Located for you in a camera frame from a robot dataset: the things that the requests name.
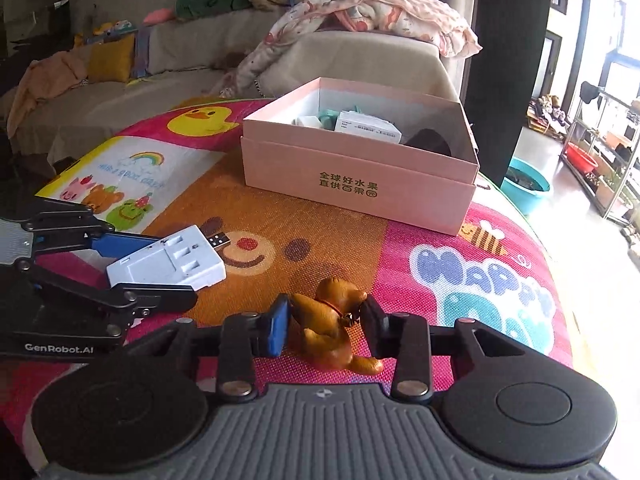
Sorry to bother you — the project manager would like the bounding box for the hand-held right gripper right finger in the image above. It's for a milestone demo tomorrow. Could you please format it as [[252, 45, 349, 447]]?
[[360, 299, 543, 403]]

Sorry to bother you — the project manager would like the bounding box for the brown toy dog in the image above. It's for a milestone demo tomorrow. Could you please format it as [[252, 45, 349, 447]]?
[[287, 277, 386, 376]]

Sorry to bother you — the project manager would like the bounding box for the red plastic basin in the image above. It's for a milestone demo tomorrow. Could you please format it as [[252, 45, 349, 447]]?
[[565, 141, 600, 173]]

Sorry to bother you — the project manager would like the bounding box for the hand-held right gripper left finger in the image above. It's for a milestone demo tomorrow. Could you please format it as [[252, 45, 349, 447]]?
[[117, 294, 291, 403]]

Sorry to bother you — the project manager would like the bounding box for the small white product box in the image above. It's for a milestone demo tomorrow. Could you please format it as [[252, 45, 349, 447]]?
[[334, 109, 403, 145]]

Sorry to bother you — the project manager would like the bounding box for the peach cloth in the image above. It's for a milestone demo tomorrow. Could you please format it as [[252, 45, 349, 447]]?
[[7, 52, 91, 136]]

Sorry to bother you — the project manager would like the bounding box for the white USB charging hub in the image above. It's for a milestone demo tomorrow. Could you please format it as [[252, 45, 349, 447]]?
[[106, 225, 233, 293]]

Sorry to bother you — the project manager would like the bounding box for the shoe pile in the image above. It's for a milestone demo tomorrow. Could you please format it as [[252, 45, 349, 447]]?
[[526, 94, 571, 137]]

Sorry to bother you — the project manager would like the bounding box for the colourful cartoon play mat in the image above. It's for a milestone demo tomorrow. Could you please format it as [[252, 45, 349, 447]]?
[[0, 97, 576, 461]]

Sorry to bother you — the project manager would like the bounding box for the metal shelf rack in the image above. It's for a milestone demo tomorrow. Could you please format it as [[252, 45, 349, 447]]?
[[559, 80, 640, 228]]

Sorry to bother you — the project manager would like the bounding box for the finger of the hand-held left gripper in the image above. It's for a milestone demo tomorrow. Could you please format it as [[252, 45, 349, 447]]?
[[30, 265, 199, 334], [30, 197, 163, 261]]

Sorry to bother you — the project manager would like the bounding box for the beige covered sofa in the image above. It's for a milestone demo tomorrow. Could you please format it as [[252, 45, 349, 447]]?
[[0, 5, 463, 161]]

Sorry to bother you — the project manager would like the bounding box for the yellow cushion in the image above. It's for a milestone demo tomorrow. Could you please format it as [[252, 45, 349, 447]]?
[[86, 32, 137, 84]]

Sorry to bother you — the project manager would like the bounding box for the pink patterned blanket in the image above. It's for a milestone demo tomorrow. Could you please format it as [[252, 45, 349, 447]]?
[[210, 0, 483, 98]]

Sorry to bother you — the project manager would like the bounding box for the green plush toy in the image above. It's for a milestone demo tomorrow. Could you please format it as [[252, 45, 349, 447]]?
[[175, 0, 253, 22]]

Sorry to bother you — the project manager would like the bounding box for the pink cardboard box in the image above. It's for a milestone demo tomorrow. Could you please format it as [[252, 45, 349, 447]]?
[[240, 76, 481, 237]]

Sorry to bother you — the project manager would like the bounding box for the teal plastic basin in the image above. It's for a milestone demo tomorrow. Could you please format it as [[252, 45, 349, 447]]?
[[500, 157, 552, 215]]

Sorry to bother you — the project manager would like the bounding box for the blue striped cloth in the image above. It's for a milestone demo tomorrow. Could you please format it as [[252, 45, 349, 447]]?
[[131, 25, 152, 80]]

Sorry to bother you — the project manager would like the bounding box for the pink plush toy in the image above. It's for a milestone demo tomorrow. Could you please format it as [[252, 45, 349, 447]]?
[[141, 7, 177, 26]]

